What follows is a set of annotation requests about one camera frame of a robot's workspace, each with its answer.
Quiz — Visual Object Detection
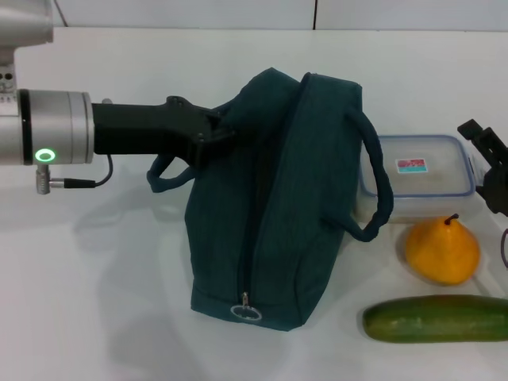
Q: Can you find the dark teal insulated bag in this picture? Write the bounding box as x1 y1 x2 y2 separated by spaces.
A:
145 66 395 333

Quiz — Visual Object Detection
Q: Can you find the metal zipper pull ring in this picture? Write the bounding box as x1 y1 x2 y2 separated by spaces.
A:
229 291 263 323

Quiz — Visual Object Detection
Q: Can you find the clear container with blue lid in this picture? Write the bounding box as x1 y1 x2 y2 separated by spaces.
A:
356 133 476 225

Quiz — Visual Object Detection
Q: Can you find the orange pear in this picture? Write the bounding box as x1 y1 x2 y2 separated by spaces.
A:
404 213 481 287

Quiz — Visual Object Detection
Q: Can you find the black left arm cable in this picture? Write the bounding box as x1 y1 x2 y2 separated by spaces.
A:
49 153 115 190

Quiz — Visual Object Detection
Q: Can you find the green cucumber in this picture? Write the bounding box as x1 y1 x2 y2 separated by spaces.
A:
363 294 508 344

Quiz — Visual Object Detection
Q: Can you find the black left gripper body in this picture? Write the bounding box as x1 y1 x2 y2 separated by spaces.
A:
90 94 208 167

